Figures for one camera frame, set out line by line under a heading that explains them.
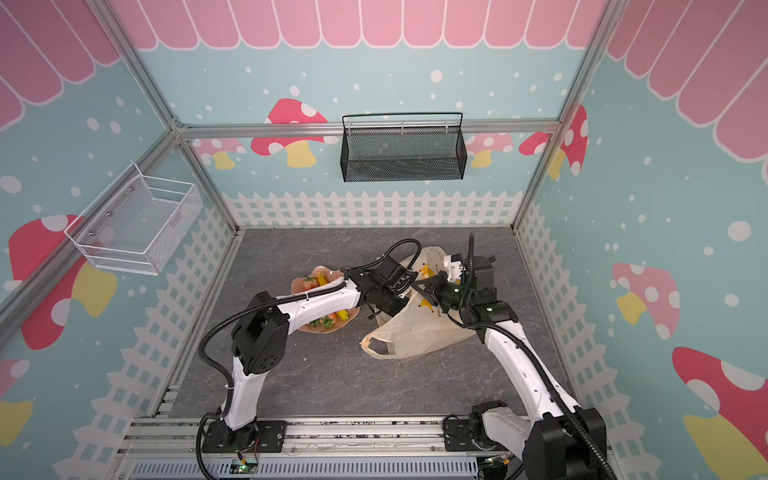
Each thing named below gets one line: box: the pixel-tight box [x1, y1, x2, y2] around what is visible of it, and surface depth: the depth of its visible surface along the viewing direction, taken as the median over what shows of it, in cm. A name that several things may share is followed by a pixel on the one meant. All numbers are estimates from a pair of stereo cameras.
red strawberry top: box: [301, 278, 320, 291], surface depth 98 cm
